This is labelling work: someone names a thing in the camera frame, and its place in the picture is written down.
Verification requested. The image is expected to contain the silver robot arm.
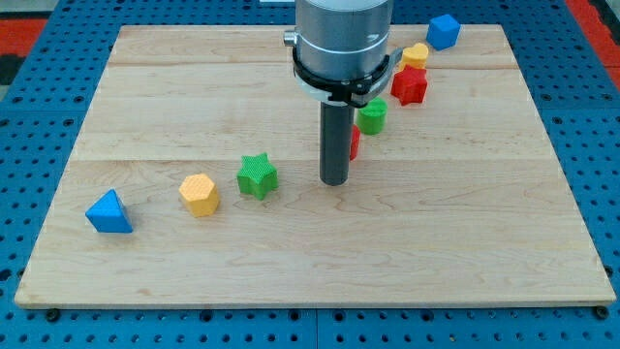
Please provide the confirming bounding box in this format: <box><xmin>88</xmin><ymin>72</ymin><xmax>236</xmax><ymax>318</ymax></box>
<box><xmin>283</xmin><ymin>0</ymin><xmax>400</xmax><ymax>108</ymax></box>

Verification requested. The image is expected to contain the blue cube block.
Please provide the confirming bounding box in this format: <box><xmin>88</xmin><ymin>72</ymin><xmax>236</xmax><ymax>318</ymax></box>
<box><xmin>426</xmin><ymin>15</ymin><xmax>461</xmax><ymax>50</ymax></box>

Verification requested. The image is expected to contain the green star block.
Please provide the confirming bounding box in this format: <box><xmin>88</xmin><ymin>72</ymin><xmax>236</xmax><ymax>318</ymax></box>
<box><xmin>236</xmin><ymin>152</ymin><xmax>279</xmax><ymax>201</ymax></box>

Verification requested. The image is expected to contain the red block behind rod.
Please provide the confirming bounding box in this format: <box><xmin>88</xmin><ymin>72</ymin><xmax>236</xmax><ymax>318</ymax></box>
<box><xmin>350</xmin><ymin>124</ymin><xmax>361</xmax><ymax>161</ymax></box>

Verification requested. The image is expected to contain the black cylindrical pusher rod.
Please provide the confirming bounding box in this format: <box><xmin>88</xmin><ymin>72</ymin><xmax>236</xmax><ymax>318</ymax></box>
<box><xmin>320</xmin><ymin>103</ymin><xmax>355</xmax><ymax>186</ymax></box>

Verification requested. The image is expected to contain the green cylinder block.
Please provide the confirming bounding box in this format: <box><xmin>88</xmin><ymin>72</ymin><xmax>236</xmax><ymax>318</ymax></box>
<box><xmin>356</xmin><ymin>97</ymin><xmax>388</xmax><ymax>135</ymax></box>

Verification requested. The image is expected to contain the yellow hexagon block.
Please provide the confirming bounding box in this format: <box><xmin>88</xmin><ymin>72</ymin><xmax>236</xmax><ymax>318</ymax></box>
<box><xmin>178</xmin><ymin>174</ymin><xmax>220</xmax><ymax>217</ymax></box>

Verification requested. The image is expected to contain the wooden board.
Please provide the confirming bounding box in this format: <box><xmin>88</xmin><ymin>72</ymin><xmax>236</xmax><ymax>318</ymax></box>
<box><xmin>15</xmin><ymin>24</ymin><xmax>616</xmax><ymax>309</ymax></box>

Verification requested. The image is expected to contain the red star block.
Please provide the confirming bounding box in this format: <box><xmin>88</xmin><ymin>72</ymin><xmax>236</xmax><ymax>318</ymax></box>
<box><xmin>390</xmin><ymin>65</ymin><xmax>428</xmax><ymax>106</ymax></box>

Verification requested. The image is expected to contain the yellow heart block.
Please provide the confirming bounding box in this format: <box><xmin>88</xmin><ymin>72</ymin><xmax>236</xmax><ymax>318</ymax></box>
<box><xmin>398</xmin><ymin>43</ymin><xmax>429</xmax><ymax>70</ymax></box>

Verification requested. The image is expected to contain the blue triangle block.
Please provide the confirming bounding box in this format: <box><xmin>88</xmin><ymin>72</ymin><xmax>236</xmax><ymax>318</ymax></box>
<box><xmin>85</xmin><ymin>189</ymin><xmax>133</xmax><ymax>234</ymax></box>

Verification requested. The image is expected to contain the black clamp ring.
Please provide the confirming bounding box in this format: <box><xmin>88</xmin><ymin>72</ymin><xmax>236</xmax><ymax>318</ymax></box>
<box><xmin>291</xmin><ymin>47</ymin><xmax>404</xmax><ymax>110</ymax></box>

